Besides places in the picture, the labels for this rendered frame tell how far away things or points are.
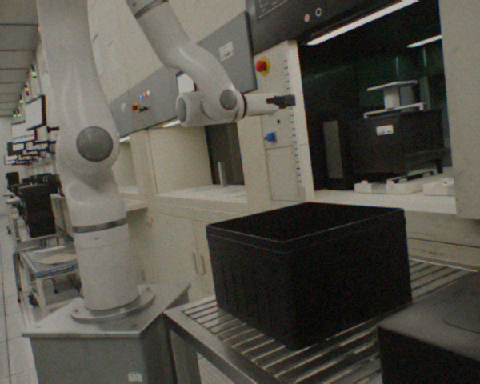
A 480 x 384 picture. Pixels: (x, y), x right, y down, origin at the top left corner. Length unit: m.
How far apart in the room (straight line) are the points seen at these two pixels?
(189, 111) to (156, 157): 1.79
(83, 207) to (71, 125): 0.18
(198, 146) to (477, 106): 2.19
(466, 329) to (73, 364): 0.74
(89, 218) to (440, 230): 0.80
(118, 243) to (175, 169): 1.92
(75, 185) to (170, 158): 1.86
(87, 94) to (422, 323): 0.73
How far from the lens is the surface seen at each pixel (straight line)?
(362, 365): 0.66
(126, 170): 4.28
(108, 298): 0.97
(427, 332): 0.51
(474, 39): 0.96
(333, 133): 1.63
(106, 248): 0.94
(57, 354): 0.99
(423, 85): 2.11
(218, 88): 0.97
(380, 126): 1.42
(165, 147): 2.81
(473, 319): 0.54
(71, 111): 0.91
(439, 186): 1.32
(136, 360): 0.89
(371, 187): 1.47
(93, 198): 0.94
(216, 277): 0.86
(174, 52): 1.03
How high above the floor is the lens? 1.08
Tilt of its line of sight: 6 degrees down
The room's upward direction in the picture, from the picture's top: 8 degrees counter-clockwise
